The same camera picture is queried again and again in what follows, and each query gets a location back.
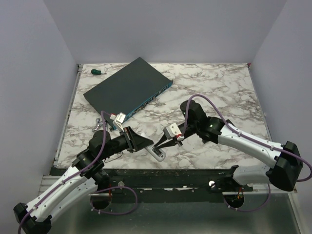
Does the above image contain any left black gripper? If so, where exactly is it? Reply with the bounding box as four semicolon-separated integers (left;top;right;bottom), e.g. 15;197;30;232
100;126;153;160

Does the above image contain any AAA battery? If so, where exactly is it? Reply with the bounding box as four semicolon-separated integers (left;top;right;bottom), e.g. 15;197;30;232
153;148;164;158

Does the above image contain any white remote control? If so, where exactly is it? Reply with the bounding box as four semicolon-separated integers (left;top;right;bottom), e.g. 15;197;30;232
145;140;166;162

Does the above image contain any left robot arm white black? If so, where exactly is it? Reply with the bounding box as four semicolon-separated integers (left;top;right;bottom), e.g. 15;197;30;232
13;127;154;234

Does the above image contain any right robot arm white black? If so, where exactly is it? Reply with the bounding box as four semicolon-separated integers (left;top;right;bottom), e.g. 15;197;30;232
148;100;303;192

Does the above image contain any chrome metal fitting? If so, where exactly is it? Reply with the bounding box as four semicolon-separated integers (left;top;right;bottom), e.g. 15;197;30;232
92;118;103;133

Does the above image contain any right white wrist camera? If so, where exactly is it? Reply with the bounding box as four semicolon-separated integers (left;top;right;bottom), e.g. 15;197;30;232
163;123;182;139

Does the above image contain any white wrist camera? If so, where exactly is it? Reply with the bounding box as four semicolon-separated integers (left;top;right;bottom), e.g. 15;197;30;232
163;123;182;139
110;112;126;132

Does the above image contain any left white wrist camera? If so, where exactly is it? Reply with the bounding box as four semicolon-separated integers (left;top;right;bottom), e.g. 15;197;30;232
110;112;126;132

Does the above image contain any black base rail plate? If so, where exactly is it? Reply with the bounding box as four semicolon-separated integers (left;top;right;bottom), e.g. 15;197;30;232
50;167;285;203

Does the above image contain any dark network switch blue front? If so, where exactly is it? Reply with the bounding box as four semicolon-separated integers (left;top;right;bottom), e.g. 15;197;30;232
83;58;173;131

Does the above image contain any green handled screwdriver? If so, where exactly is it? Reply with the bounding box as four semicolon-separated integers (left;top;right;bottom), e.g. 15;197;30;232
91;69;106;76

